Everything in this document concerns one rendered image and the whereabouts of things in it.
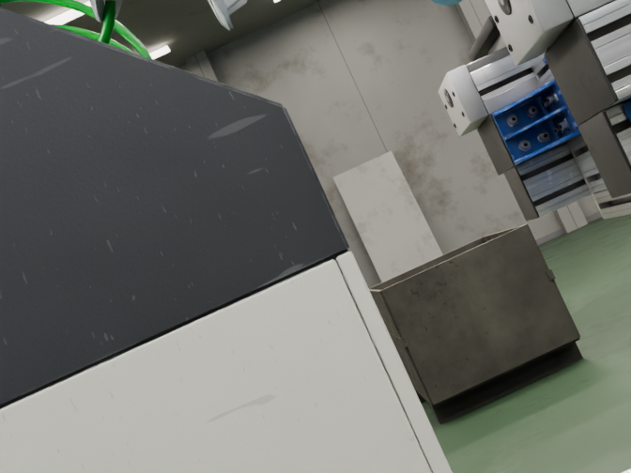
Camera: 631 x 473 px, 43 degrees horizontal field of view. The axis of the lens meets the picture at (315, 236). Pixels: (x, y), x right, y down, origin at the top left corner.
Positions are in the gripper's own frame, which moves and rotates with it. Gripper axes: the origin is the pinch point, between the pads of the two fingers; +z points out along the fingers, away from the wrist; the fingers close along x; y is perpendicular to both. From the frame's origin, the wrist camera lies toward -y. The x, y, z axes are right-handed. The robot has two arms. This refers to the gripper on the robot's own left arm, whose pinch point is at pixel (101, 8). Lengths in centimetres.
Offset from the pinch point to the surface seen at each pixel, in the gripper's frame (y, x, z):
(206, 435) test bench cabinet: 37, -33, 28
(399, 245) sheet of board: -110, 858, 437
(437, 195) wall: -93, 951, 392
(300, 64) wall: -327, 963, 268
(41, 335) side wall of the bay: 19.6, -35.6, 22.2
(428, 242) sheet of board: -75, 869, 425
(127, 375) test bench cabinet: 28, -34, 24
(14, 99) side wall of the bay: 9.0, -27.0, 3.6
